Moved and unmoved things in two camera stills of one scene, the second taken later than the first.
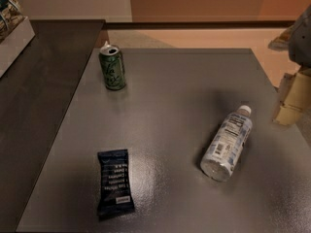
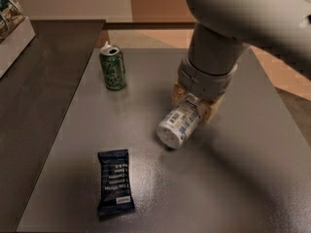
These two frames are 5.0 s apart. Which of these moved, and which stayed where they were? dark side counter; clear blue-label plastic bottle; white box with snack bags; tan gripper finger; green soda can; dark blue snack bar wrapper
Moved: clear blue-label plastic bottle; tan gripper finger
Stayed: dark side counter; dark blue snack bar wrapper; white box with snack bags; green soda can
